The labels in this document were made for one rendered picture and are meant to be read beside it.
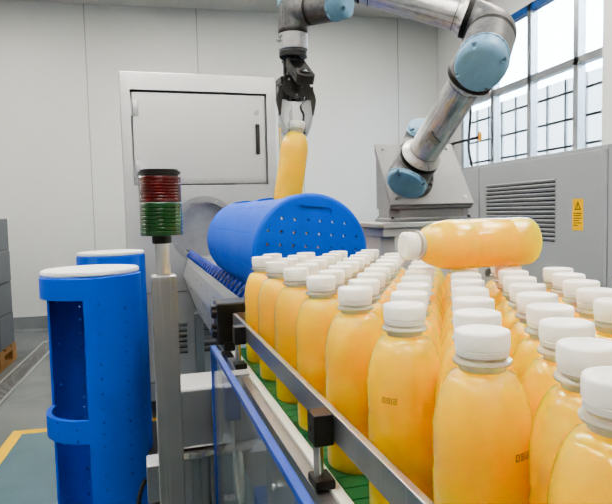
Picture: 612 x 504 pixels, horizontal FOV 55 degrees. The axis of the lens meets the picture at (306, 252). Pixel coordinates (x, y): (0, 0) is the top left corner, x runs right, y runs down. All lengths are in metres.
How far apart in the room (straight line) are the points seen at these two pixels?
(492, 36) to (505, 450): 1.13
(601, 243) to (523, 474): 2.40
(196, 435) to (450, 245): 0.64
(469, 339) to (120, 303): 1.41
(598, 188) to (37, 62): 5.58
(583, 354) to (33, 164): 6.51
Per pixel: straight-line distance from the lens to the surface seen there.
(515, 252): 0.87
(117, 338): 1.76
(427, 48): 7.41
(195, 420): 1.18
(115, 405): 1.80
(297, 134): 1.47
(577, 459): 0.34
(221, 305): 1.25
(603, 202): 2.80
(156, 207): 0.89
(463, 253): 0.83
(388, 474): 0.52
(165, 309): 0.91
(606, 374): 0.34
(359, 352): 0.64
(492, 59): 1.42
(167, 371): 0.93
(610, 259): 2.83
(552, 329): 0.47
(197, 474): 1.23
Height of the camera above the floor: 1.19
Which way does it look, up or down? 4 degrees down
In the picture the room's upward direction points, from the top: 1 degrees counter-clockwise
